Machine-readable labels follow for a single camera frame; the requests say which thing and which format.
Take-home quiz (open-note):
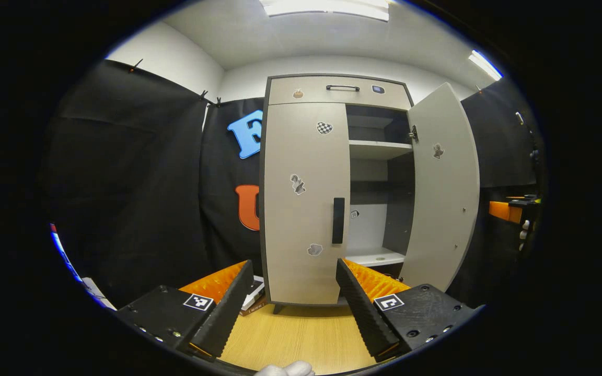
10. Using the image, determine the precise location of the grey double-door shoe cabinet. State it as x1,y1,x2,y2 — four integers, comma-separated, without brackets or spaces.
258,73,416,315

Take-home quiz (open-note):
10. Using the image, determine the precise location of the cabinet door with checkered sticker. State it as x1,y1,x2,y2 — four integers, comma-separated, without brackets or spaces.
262,102,351,306

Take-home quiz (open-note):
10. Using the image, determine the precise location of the black handle of checkered-sticker door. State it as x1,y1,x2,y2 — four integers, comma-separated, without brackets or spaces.
332,197,345,245

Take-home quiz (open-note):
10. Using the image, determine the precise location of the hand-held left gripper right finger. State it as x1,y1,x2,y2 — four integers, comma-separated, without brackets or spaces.
335,257,485,363

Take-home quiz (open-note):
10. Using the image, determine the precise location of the brown book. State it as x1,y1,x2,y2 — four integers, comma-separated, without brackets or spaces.
239,298,269,317

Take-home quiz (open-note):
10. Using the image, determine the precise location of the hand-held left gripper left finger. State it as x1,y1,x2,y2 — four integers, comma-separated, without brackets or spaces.
117,260,255,362

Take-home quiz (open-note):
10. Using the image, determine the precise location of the white flat box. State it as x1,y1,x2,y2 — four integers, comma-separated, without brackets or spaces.
242,276,265,312

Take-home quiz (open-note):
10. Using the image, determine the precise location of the large ceiling light panel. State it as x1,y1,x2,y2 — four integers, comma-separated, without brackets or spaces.
259,0,389,21

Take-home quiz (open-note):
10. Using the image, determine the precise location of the small ceiling light panel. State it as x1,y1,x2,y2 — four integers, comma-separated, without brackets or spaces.
468,50,503,81

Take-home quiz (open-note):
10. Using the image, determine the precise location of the grey cabinet drawer front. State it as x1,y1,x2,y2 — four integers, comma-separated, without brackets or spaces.
268,76,414,111

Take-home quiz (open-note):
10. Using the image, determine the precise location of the black backdrop cloth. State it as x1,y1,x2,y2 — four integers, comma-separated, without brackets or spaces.
40,59,542,309

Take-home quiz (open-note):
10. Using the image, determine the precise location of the white cabinet shelf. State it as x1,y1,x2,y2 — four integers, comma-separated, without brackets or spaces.
345,246,406,268
349,140,414,160

